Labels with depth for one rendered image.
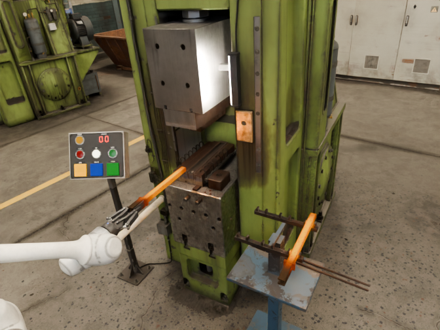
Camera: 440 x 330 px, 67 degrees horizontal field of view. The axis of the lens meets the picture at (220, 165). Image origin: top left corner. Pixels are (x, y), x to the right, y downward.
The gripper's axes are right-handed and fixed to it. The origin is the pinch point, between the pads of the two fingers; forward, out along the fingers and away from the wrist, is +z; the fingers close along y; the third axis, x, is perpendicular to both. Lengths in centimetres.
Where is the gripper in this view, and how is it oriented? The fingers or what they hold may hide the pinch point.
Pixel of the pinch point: (137, 206)
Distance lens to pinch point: 160.6
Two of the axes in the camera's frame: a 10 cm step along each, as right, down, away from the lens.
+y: 8.8, 1.9, -4.4
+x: -0.7, -8.6, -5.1
